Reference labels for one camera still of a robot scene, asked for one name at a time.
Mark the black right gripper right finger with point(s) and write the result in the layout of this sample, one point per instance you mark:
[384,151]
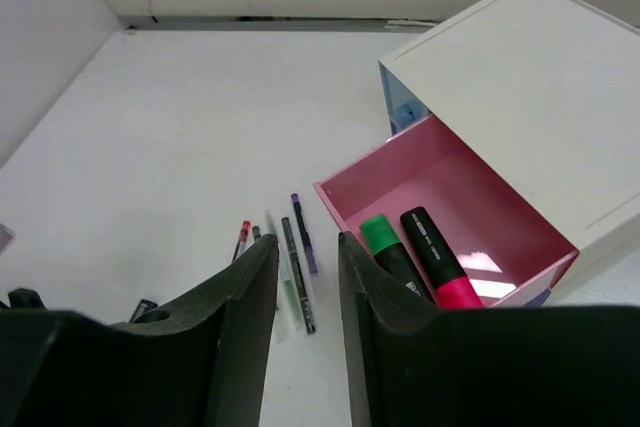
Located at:
[410,363]

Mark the red gel pen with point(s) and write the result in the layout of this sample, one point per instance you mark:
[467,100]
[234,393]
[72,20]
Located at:
[241,240]

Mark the pink drawer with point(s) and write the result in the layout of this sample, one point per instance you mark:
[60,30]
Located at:
[510,252]

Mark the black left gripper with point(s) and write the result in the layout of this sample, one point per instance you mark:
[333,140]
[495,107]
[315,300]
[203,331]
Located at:
[23,298]

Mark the purple gel pen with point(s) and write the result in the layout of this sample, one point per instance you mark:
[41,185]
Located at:
[304,235]

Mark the black gel pen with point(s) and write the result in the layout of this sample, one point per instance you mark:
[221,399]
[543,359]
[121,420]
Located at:
[256,233]

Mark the pink highlighter marker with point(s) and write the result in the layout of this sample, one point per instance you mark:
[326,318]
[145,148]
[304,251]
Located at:
[451,285]

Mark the blue drawer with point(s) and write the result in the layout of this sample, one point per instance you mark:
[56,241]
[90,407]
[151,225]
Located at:
[403,107]

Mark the black gold pen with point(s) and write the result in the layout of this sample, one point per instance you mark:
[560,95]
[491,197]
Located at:
[305,304]

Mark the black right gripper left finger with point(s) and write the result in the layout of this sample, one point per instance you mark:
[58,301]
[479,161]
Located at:
[202,362]

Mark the white drawer organizer box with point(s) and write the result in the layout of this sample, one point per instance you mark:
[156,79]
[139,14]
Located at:
[546,92]

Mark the green gel pen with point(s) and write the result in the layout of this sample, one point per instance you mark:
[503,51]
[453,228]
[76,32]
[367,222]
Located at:
[285,275]

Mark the aluminium rail back edge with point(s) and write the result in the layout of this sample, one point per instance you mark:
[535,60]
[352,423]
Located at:
[152,22]

